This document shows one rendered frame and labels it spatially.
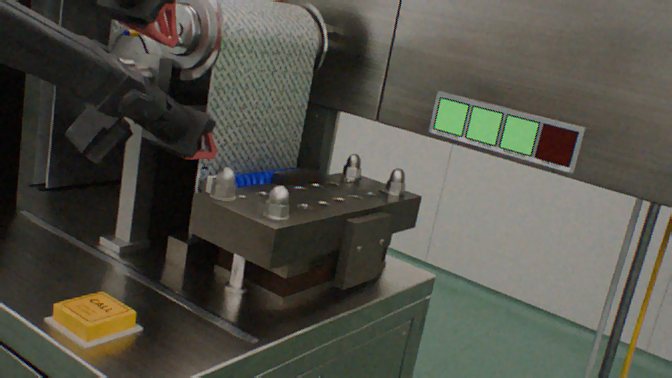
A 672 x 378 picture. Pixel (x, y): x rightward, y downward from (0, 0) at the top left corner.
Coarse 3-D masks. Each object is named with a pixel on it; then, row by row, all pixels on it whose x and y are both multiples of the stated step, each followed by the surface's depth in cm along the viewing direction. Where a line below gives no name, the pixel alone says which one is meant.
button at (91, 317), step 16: (64, 304) 85; (80, 304) 86; (96, 304) 87; (112, 304) 88; (64, 320) 84; (80, 320) 83; (96, 320) 83; (112, 320) 84; (128, 320) 86; (80, 336) 83; (96, 336) 83
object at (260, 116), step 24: (216, 72) 104; (240, 72) 108; (264, 72) 112; (216, 96) 105; (240, 96) 110; (264, 96) 114; (288, 96) 119; (216, 120) 107; (240, 120) 111; (264, 120) 116; (288, 120) 121; (216, 144) 109; (240, 144) 113; (264, 144) 118; (288, 144) 123; (216, 168) 110; (240, 168) 115; (264, 168) 120
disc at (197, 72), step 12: (216, 0) 101; (216, 12) 101; (156, 24) 109; (216, 24) 102; (216, 36) 102; (156, 48) 110; (216, 48) 102; (204, 60) 104; (180, 72) 107; (192, 72) 106; (204, 72) 104
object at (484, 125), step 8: (472, 112) 114; (480, 112) 114; (488, 112) 113; (496, 112) 112; (472, 120) 114; (480, 120) 114; (488, 120) 113; (496, 120) 112; (472, 128) 115; (480, 128) 114; (488, 128) 113; (496, 128) 112; (472, 136) 115; (480, 136) 114; (488, 136) 113; (496, 136) 112
